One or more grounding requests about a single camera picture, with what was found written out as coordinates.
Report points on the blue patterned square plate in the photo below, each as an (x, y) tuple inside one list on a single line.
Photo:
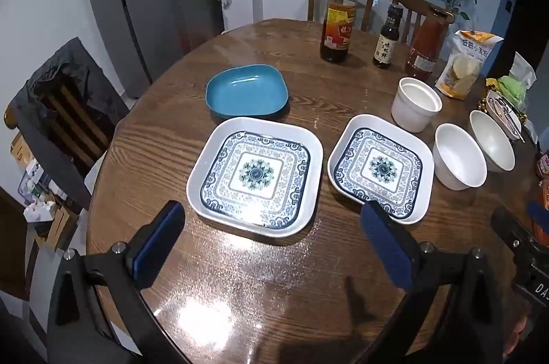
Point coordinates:
[(381, 166), (257, 175)]

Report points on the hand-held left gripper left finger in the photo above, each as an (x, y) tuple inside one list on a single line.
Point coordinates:
[(158, 244)]

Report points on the white plastic bag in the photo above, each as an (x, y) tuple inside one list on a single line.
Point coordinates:
[(525, 68)]

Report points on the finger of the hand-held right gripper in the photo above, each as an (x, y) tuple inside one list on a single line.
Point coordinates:
[(538, 214), (508, 226)]

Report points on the white ceramic bowl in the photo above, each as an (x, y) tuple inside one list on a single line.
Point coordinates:
[(493, 145), (454, 171)]

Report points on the yellow-capped vinegar bottle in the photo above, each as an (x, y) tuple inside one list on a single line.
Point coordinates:
[(336, 29)]

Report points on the small dark soy sauce bottle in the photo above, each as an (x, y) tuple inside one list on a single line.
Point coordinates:
[(386, 46)]

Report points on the orange snack packet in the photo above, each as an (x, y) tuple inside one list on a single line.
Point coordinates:
[(544, 184)]

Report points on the white cylindrical cup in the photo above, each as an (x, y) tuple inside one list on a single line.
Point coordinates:
[(411, 115)]

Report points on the grey refrigerator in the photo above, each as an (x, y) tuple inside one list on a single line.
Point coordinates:
[(163, 3)]

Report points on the white and orange flour bag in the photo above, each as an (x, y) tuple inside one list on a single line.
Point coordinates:
[(463, 68)]

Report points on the black cloth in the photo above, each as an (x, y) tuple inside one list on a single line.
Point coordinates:
[(43, 68)]

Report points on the yellow green snack packet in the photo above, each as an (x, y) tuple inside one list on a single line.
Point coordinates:
[(512, 87)]

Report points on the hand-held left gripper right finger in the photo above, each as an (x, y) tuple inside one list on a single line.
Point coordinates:
[(381, 244)]

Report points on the blue square dish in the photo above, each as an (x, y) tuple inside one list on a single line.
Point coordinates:
[(244, 87)]

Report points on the red tomato sauce bottle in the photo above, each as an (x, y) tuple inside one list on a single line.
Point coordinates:
[(424, 55)]

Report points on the wooden chair with slats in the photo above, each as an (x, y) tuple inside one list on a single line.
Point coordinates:
[(73, 119)]

